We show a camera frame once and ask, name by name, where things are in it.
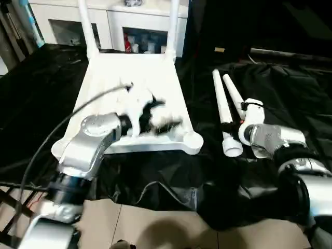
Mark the white plastic table leg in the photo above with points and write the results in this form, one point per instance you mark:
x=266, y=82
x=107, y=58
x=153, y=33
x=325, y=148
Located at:
x=233, y=91
x=171, y=31
x=224, y=104
x=87, y=31

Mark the white plastic table top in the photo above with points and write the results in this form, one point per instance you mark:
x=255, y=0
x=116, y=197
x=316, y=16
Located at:
x=150, y=78

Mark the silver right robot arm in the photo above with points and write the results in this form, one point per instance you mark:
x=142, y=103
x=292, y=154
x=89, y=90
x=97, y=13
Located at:
x=275, y=137

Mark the small yellow label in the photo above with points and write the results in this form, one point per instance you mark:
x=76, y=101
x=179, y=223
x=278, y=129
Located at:
x=219, y=50

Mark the red bottle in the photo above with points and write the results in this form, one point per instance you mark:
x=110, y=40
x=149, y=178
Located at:
x=128, y=44

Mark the white glass-door cabinet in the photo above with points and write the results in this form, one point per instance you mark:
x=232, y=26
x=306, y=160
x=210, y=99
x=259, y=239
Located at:
x=114, y=18

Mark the black plastic mat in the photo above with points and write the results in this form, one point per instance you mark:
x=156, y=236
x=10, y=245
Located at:
x=41, y=104

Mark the blue patterned object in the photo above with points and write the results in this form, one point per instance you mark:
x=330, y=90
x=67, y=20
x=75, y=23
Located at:
x=31, y=21

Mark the black metal stand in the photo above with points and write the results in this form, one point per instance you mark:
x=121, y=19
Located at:
x=21, y=207

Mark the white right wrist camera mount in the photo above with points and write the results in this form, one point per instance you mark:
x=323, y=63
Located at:
x=253, y=110

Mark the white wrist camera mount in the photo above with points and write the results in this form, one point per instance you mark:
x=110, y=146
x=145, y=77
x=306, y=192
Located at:
x=136, y=106
x=253, y=110

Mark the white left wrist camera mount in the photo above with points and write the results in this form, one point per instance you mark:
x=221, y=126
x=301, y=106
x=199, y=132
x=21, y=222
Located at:
x=136, y=106

